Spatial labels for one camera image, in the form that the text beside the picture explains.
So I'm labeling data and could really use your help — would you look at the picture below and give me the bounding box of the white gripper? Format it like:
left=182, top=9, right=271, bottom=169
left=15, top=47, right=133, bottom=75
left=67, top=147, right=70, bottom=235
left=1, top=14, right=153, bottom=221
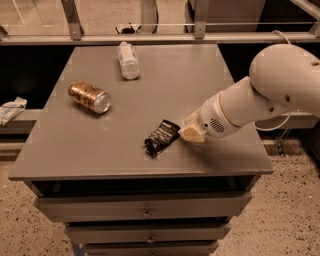
left=178, top=94, right=239, bottom=143

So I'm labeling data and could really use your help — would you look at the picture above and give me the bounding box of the black rxbar chocolate wrapper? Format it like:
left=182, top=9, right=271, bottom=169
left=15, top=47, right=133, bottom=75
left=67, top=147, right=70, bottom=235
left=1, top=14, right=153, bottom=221
left=144, top=120, right=180, bottom=158

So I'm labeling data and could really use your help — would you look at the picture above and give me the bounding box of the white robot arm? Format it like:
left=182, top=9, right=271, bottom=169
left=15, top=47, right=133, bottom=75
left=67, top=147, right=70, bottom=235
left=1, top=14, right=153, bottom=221
left=179, top=44, right=320, bottom=142

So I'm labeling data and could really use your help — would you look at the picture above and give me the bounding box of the top grey drawer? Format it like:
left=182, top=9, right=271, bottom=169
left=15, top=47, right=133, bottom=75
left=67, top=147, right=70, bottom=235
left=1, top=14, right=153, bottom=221
left=34, top=191, right=252, bottom=223

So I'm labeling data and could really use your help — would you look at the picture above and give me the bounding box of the grey drawer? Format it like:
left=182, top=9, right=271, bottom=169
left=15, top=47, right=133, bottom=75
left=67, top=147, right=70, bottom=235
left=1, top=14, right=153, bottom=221
left=84, top=241, right=218, bottom=256
left=65, top=223, right=231, bottom=244
left=34, top=191, right=252, bottom=223

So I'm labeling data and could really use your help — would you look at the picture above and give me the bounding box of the clear plastic water bottle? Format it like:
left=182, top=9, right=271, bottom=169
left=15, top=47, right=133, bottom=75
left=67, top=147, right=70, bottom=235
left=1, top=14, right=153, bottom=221
left=117, top=41, right=140, bottom=80

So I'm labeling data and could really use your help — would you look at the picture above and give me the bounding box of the grey drawer cabinet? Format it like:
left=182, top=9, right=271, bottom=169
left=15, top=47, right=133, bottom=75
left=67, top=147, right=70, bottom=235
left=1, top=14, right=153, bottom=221
left=8, top=44, right=275, bottom=256

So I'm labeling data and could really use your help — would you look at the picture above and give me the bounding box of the middle grey drawer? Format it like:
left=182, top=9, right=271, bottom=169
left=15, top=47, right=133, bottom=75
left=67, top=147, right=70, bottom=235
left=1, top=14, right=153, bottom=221
left=65, top=223, right=231, bottom=244

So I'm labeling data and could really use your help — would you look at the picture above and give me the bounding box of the gold soda can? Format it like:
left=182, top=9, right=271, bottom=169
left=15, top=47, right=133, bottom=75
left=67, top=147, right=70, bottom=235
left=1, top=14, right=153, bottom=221
left=68, top=81, right=111, bottom=114

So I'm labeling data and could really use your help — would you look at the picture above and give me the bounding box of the bottom grey drawer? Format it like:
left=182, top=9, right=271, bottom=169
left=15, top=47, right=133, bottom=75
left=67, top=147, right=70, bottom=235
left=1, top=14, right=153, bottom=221
left=84, top=241, right=218, bottom=256

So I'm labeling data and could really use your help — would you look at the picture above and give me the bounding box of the white snack packet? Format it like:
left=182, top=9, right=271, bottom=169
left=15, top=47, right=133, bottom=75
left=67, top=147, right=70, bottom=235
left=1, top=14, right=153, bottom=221
left=0, top=97, right=27, bottom=125

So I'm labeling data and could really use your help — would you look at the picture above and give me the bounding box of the grey metal rail frame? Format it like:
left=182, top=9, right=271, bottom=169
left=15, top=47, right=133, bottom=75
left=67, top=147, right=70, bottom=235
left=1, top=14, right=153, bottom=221
left=0, top=0, right=320, bottom=46

